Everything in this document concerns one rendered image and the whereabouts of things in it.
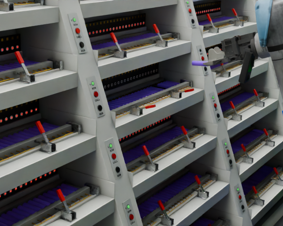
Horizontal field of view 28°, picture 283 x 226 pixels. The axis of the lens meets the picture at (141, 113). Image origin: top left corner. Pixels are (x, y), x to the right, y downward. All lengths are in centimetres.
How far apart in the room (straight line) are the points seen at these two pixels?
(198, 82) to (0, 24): 98
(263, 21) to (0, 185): 74
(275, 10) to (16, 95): 68
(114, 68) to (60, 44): 22
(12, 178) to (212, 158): 108
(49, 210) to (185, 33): 98
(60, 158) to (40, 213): 16
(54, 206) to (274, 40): 75
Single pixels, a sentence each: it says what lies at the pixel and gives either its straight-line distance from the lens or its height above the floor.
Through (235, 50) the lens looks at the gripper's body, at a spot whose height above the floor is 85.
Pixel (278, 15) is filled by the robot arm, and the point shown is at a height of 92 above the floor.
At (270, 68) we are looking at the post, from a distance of 288.
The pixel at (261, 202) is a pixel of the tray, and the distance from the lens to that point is 258.
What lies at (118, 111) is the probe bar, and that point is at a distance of 185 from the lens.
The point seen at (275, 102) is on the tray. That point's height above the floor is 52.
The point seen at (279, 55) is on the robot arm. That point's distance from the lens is 139.
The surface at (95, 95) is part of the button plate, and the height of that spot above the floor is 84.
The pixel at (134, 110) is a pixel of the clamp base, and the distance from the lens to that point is 188.
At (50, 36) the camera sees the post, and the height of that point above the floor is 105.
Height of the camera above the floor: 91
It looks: 5 degrees down
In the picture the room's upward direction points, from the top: 16 degrees counter-clockwise
